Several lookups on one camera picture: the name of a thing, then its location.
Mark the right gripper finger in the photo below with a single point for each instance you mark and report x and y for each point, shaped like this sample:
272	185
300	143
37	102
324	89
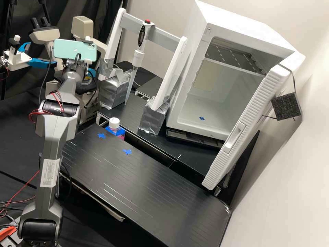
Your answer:
94	74

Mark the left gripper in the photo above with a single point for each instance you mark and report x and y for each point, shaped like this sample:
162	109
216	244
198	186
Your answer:
18	61

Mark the petri dish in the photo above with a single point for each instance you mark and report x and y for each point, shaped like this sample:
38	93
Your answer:
87	81

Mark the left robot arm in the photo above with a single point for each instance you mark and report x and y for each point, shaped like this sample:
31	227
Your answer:
2	64

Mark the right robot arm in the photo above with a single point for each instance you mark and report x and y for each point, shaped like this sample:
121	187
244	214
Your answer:
51	133

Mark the small bottle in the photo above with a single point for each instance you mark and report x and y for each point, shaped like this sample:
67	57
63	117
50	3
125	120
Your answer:
114	123

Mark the black platform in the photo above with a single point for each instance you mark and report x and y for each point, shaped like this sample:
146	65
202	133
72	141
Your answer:
144	185
151	86
133	113

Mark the blue bottle holder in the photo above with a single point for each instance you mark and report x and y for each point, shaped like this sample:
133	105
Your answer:
110	130

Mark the pipette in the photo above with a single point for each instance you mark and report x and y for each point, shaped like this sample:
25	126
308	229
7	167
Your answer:
142	36

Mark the white pipette stand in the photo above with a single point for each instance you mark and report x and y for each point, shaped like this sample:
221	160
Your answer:
164	74

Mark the black tray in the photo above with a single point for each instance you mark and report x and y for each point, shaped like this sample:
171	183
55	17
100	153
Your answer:
190	140

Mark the white incubator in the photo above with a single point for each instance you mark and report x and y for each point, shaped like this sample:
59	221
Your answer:
231	23

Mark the incubator door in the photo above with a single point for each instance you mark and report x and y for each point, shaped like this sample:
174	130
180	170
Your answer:
246	123

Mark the right wrist camera phone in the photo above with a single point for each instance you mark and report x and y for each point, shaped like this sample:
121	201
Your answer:
74	50

